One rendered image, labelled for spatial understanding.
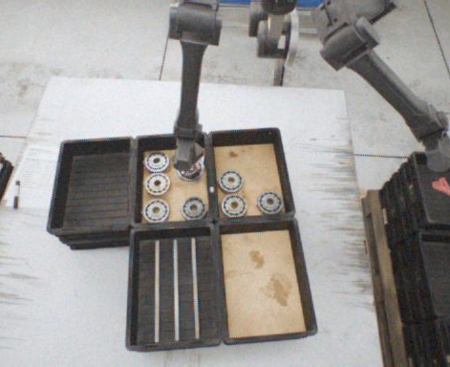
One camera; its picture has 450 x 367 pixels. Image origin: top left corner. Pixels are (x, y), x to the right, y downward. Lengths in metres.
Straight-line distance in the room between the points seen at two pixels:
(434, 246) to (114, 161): 1.64
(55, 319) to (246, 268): 0.75
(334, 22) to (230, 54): 2.31
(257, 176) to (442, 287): 1.10
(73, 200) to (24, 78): 1.97
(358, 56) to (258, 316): 0.87
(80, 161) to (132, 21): 2.17
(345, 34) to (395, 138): 2.09
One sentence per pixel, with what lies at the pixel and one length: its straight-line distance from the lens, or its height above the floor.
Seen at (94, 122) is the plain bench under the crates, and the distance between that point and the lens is 1.86.
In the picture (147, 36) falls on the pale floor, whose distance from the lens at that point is 3.36.
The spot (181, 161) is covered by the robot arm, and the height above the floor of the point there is 1.20.
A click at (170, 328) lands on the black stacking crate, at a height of 0.83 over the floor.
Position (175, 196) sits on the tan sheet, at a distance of 1.41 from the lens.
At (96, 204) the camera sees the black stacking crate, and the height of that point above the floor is 0.83.
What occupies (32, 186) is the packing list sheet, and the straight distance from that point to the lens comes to 1.77.
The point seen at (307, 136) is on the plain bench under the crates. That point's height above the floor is 0.70.
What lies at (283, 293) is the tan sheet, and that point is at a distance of 1.30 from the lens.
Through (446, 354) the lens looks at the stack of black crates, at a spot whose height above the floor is 0.49.
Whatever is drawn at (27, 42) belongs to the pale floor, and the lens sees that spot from 3.66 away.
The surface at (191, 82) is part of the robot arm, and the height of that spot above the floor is 1.46.
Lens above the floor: 2.09
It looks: 62 degrees down
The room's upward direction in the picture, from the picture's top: 1 degrees clockwise
